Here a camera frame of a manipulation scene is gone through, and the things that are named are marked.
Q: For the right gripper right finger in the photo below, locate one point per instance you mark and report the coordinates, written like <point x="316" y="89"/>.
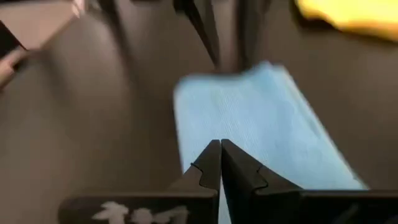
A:
<point x="242" y="186"/>

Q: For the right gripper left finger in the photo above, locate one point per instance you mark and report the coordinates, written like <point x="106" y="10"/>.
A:
<point x="211" y="171"/>

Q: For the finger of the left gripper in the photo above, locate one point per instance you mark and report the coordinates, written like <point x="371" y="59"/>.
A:
<point x="248" y="25"/>
<point x="202" y="18"/>

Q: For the blue microfiber towel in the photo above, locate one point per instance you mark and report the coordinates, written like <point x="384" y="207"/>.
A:
<point x="248" y="118"/>

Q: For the yellow microfiber towel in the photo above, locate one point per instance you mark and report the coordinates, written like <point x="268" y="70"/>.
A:
<point x="357" y="15"/>

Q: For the wooden table side board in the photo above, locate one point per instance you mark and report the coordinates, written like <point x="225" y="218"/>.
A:
<point x="40" y="25"/>

